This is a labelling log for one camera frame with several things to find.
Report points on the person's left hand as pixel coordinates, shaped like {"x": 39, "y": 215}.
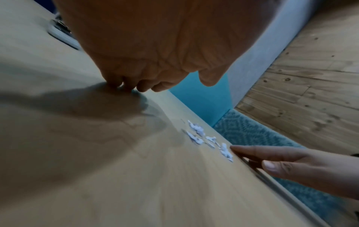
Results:
{"x": 157, "y": 40}

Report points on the grey-blue upholstered sofa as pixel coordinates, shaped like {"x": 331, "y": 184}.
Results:
{"x": 252, "y": 62}

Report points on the person's right hand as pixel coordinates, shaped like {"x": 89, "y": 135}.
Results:
{"x": 314, "y": 168}

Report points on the cluster of white jigsaw pieces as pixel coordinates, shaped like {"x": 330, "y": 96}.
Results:
{"x": 197, "y": 133}

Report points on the teal patterned rug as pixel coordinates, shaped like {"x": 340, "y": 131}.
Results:
{"x": 252, "y": 133}

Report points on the teal cushion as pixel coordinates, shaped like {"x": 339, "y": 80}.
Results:
{"x": 202, "y": 99}

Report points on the white round dish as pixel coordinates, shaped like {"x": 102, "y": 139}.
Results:
{"x": 60, "y": 31}

